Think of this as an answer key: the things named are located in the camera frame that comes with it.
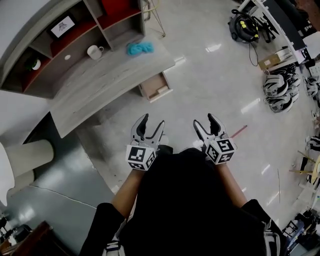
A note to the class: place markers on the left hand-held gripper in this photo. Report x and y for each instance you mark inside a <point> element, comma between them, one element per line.
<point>140,156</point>

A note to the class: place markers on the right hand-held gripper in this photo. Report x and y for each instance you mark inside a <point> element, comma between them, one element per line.
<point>221,150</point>

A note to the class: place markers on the wooden drawer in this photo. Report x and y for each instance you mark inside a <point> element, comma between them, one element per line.
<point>152,86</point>

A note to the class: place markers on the person's left forearm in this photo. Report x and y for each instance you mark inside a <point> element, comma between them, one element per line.
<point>126,192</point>

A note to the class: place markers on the person's right forearm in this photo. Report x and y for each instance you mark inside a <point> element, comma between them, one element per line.
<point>231,185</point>

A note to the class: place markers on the red floor stick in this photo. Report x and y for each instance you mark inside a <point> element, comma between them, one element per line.
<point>238,131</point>

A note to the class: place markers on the grey wooden desk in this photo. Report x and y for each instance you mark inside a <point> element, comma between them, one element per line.
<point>100,82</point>

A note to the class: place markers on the pile of white headsets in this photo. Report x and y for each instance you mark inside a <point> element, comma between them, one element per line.
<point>280,92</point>

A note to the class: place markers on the person's black clothing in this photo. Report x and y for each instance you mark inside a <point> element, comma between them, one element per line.
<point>180,205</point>

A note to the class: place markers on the blue fluffy cloth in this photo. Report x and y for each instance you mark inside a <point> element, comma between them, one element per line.
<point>140,48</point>

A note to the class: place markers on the flat cardboard box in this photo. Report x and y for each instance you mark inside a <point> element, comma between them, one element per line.
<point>271,61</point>

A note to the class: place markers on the white mug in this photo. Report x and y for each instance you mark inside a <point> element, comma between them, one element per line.
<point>94,52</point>

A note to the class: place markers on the light wooden stool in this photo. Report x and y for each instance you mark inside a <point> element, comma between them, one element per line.
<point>308,171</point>

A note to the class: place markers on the black yellow vacuum cleaner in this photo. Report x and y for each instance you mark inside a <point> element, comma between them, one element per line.
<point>243,26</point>

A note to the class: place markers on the grey desk shelf hutch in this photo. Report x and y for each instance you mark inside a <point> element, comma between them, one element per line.
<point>75,45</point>

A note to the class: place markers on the black office chair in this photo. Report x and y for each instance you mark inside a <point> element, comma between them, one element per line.
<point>268,28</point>

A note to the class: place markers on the white-topped beige round stand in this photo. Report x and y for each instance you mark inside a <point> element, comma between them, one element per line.
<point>30,152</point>

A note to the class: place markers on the white office desk row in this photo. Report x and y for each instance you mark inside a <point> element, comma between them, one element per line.
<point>285,25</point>

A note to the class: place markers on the small potted plant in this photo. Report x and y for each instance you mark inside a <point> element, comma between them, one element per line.
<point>35,63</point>

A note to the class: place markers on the dark wooden chair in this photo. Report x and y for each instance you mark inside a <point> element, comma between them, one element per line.
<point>37,240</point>

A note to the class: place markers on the black picture frame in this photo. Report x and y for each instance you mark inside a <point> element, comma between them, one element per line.
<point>62,25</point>

